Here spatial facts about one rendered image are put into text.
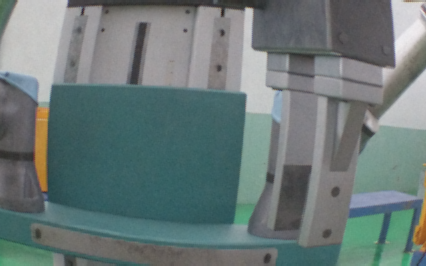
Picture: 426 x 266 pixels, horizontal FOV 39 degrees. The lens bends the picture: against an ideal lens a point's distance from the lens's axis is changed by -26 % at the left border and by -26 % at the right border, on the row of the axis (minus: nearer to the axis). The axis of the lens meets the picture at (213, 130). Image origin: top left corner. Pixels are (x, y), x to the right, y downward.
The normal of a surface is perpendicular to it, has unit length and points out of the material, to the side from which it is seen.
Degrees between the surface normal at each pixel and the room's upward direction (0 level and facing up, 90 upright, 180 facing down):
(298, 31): 90
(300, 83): 90
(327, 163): 90
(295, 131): 90
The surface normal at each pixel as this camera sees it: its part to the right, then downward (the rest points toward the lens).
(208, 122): 0.21, 0.08
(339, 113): -0.96, -0.07
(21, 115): 0.66, 0.11
